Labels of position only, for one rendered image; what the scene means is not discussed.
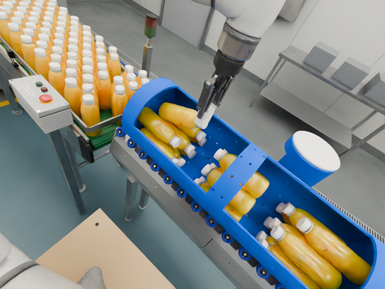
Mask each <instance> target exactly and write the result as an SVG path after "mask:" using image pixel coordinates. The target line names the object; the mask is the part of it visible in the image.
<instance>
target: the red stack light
mask: <svg viewBox="0 0 385 289"><path fill-rule="evenodd" d="M157 21H158V19H157V20H152V19H149V18H147V17H146V18H145V25H146V26H148V27H149V28H156V26H157Z"/></svg>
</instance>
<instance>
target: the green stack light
mask: <svg viewBox="0 0 385 289"><path fill-rule="evenodd" d="M155 34H156V28H149V27H148V26H146V25H144V35H145V36H147V37H151V38H154V37H155Z"/></svg>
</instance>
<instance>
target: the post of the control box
mask: <svg viewBox="0 0 385 289"><path fill-rule="evenodd" d="M47 135H48V138H49V140H50V143H51V145H52V148H53V150H54V153H55V155H56V158H57V160H58V163H59V165H60V168H61V170H62V173H63V175H64V178H65V180H66V183H67V185H68V188H69V191H70V193H71V195H72V198H73V200H74V203H75V206H76V208H77V211H78V212H79V214H80V215H82V214H83V213H85V212H86V211H85V208H84V204H83V201H82V198H81V195H80V192H79V189H78V186H77V182H76V179H75V177H74V174H73V170H72V167H71V164H70V161H69V158H68V155H67V152H66V148H65V145H64V142H63V140H62V136H61V133H60V129H58V130H55V131H52V132H49V133H47Z"/></svg>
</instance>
